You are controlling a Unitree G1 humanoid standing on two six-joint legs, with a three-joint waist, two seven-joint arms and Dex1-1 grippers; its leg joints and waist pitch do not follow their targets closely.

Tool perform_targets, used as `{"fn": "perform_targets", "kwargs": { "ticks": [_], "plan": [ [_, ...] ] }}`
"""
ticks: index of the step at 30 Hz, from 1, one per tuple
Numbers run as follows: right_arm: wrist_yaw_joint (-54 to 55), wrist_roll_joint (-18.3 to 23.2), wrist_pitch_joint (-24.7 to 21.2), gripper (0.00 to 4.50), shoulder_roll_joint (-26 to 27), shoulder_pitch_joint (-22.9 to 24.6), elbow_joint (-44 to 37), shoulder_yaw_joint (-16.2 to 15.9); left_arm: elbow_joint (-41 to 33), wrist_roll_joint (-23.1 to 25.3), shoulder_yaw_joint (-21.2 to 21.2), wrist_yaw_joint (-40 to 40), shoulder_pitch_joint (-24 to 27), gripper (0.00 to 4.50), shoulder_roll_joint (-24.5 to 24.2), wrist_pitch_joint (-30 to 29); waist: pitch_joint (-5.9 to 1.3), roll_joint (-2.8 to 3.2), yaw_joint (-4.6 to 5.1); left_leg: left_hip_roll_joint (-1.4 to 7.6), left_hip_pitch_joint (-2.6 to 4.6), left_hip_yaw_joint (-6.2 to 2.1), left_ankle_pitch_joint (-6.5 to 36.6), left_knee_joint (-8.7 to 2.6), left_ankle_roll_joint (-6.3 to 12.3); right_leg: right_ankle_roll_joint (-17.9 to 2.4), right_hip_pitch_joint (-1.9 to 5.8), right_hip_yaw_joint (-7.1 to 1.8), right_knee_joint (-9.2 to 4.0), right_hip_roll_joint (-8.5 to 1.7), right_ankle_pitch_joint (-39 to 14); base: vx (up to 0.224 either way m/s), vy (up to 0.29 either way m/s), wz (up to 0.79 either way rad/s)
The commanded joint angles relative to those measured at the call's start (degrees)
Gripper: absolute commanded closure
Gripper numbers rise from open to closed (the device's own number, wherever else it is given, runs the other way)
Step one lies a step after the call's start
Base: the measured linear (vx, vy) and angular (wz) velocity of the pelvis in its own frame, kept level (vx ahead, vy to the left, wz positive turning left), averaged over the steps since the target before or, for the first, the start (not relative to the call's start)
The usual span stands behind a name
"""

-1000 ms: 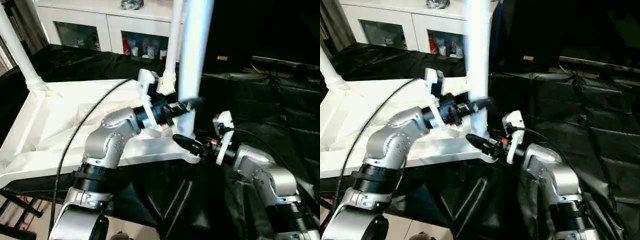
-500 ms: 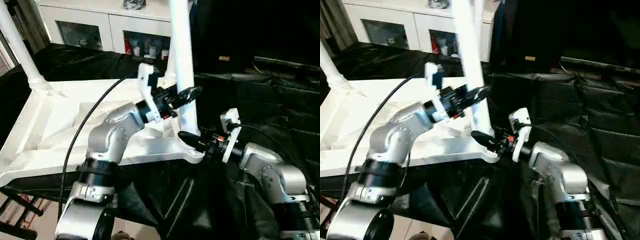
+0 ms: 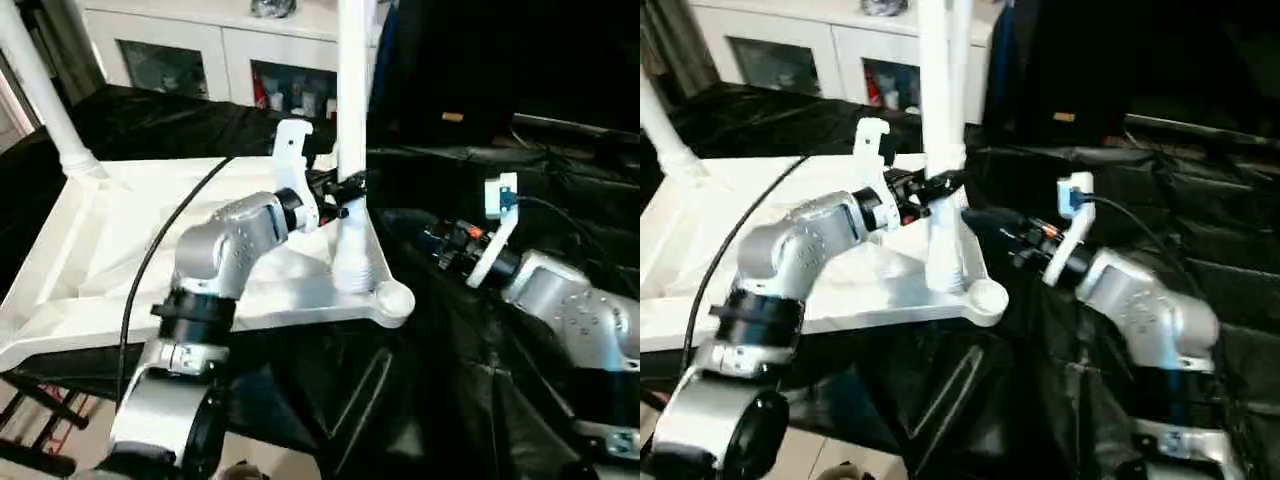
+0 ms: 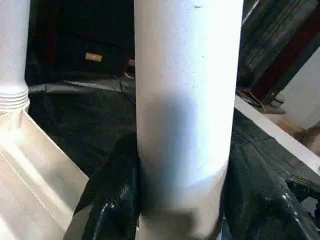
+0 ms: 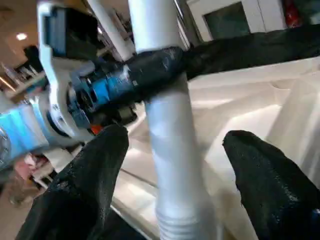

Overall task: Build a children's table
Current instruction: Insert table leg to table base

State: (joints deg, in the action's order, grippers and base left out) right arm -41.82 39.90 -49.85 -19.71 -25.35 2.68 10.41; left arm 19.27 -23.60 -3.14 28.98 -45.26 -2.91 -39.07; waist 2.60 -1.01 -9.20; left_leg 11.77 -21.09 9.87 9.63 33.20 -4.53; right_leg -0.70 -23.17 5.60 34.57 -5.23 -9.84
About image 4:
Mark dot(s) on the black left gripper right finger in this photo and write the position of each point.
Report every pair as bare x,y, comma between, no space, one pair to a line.
270,200

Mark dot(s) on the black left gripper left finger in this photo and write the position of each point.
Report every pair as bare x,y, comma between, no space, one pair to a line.
107,200

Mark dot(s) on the white plastic table top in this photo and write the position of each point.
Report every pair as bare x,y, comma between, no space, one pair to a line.
30,170

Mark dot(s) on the white plastic table leg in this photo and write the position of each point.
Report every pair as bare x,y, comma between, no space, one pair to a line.
187,100
14,50

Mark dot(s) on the black mat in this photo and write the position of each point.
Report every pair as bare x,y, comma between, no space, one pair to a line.
80,120

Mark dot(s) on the dark grey bar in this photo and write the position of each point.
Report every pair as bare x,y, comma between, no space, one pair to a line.
80,87

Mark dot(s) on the small yellow label tag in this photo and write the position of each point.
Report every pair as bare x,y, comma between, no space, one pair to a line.
93,57

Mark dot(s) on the dark brown furniture panel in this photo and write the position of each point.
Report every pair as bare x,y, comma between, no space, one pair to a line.
290,50

